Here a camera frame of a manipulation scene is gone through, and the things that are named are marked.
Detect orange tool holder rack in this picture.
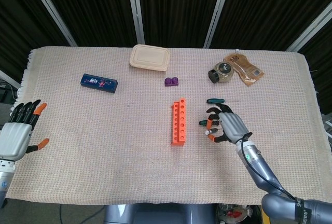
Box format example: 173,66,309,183
171,97,187,147

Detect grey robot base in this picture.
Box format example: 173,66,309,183
103,203,216,224

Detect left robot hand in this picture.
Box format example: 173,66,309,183
0,99,50,161

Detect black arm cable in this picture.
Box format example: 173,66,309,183
240,138,297,199

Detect black printed arm strap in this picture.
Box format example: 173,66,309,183
294,197,306,224

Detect dark blue printed box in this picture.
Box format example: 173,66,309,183
80,73,119,94

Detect brown paper pouch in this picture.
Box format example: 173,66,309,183
223,51,265,87

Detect glass jar black lid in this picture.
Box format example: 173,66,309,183
207,61,236,84

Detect beige woven table cloth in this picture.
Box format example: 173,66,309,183
4,45,332,206

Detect small green screwdriver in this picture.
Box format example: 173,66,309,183
206,98,241,105

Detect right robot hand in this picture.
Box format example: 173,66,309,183
206,103,253,146

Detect dark pleated curtain panel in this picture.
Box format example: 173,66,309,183
137,0,224,48
210,0,332,51
298,26,332,116
0,0,71,79
36,0,137,47

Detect white partition frame post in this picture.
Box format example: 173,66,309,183
203,0,234,49
25,0,78,47
126,0,145,45
286,0,332,52

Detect purple building block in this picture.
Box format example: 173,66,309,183
164,77,180,88

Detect large green black screwdriver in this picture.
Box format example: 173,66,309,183
199,119,221,128

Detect beige lidded container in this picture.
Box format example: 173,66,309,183
129,44,171,72

